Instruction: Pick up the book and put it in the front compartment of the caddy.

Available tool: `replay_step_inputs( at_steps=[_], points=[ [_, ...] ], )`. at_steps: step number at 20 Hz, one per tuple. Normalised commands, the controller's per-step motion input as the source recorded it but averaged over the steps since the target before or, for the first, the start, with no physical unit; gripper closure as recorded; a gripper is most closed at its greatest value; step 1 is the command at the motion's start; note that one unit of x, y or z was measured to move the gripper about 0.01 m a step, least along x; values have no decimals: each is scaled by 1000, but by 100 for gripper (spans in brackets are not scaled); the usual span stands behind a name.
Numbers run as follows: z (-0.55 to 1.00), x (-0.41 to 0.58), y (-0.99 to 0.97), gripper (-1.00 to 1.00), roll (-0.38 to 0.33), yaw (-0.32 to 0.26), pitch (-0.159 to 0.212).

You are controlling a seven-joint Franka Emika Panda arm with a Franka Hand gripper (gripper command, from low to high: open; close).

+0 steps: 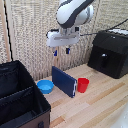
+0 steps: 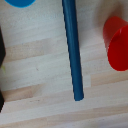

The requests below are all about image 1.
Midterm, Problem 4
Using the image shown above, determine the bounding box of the black appliance box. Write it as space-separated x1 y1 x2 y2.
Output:
87 28 128 80

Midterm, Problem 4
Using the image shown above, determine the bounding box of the black fabric storage box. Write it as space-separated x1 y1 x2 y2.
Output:
0 60 52 128

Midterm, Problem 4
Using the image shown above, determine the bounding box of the black cable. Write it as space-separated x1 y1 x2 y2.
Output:
79 17 128 37

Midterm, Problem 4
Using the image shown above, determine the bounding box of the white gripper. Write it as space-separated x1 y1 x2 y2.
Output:
45 28 81 57

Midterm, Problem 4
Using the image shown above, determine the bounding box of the red plastic cup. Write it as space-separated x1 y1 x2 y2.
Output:
77 77 90 94

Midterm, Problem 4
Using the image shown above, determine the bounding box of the blue plastic bowl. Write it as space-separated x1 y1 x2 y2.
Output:
36 79 55 95

